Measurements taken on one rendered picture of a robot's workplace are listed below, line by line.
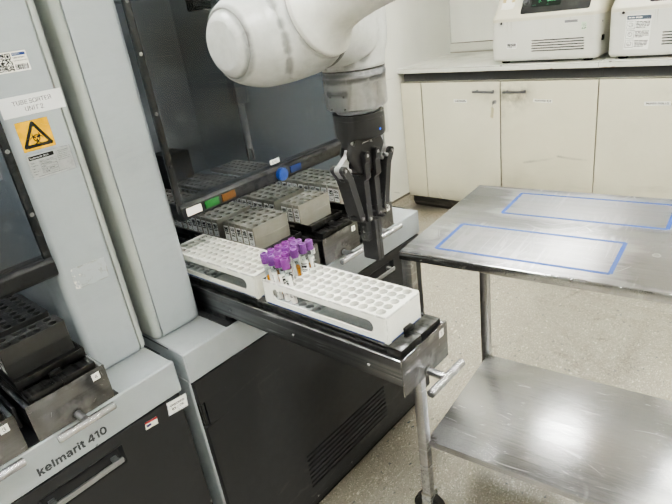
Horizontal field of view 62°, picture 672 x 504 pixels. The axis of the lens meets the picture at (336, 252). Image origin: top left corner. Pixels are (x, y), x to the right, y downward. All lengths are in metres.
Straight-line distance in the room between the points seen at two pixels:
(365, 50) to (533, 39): 2.46
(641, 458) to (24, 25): 1.51
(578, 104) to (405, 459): 2.03
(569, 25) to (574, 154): 0.64
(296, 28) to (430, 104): 2.93
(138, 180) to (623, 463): 1.23
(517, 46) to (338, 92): 2.49
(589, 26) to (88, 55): 2.45
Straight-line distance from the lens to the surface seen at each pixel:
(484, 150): 3.41
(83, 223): 1.08
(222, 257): 1.20
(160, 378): 1.14
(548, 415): 1.60
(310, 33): 0.62
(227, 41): 0.63
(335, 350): 0.97
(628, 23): 3.04
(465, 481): 1.80
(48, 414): 1.06
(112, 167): 1.10
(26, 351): 1.09
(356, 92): 0.78
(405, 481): 1.80
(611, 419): 1.62
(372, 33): 0.77
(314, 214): 1.42
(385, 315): 0.88
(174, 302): 1.21
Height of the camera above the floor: 1.32
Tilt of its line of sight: 24 degrees down
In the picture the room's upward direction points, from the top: 8 degrees counter-clockwise
